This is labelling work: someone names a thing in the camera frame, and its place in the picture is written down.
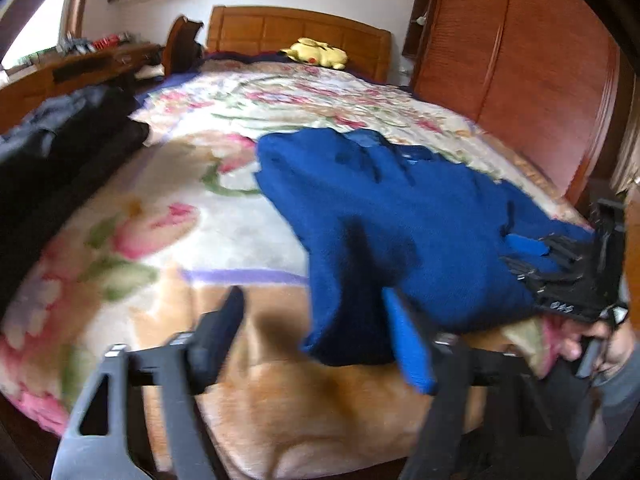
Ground floral bed blanket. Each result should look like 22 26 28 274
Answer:
1 60 582 479

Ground wooden desk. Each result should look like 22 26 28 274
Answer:
0 42 160 133

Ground black folded clothes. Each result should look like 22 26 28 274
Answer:
1 86 150 310

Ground wooden louvered wardrobe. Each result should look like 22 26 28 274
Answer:
411 0 634 206

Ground grey sleeve forearm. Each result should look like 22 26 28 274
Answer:
582 346 639 474

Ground wooden bed headboard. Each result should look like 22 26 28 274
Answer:
206 6 392 84

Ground navy blue suit jacket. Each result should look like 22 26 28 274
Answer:
256 129 592 366

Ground window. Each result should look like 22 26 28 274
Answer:
1 0 87 70

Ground person's right hand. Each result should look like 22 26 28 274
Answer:
556 320 637 379

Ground wooden chair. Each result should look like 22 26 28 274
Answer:
162 15 204 77

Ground red basket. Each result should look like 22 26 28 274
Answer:
92 35 122 51

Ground yellow Pikachu plush toy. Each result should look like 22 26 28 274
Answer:
279 38 348 70

